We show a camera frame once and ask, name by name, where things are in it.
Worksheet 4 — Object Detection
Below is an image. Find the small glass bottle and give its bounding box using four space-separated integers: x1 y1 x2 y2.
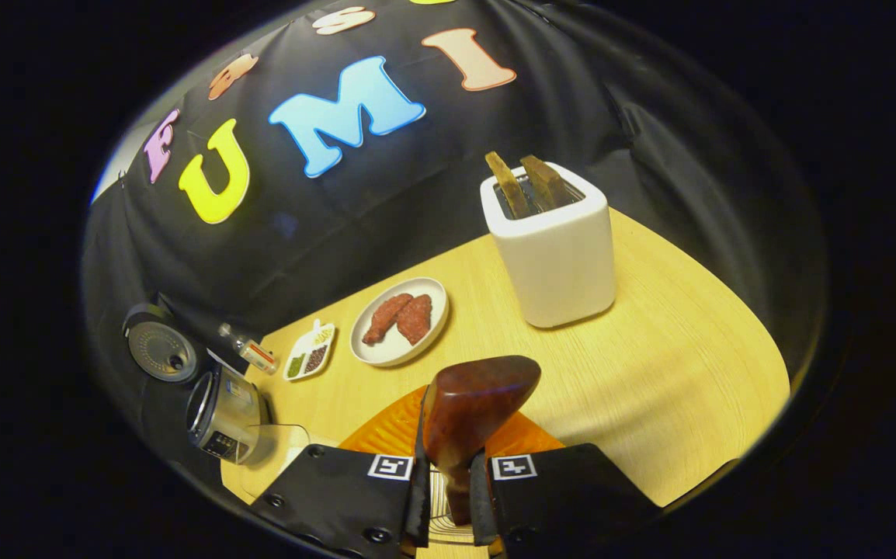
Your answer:
219 324 278 373

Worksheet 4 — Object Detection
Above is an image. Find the dark lidded rice cooker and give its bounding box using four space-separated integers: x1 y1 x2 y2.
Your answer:
122 299 274 467

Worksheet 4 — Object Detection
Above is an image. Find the white round plate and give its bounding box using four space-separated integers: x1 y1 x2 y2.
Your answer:
349 277 450 368

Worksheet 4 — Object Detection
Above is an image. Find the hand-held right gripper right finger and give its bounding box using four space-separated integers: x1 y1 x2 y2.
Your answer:
470 411 662 559

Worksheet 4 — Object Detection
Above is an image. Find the red meat piece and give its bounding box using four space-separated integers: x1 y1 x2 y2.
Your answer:
363 293 415 346
396 293 433 346

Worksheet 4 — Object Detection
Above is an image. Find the brown toast slice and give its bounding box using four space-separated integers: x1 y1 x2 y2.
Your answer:
520 154 573 212
485 151 530 220

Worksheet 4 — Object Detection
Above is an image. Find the white toaster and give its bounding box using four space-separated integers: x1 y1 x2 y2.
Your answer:
481 161 617 328

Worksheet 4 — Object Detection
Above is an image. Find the white divided seasoning dish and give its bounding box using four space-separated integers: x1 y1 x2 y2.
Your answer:
283 318 336 383

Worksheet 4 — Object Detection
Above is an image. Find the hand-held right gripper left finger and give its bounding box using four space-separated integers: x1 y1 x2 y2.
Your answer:
250 386 433 559

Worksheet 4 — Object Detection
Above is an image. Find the brown wooden spoon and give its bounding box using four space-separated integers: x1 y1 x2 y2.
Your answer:
421 356 542 527

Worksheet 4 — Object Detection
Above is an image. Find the black backdrop cloth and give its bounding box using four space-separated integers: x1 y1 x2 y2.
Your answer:
83 0 829 404

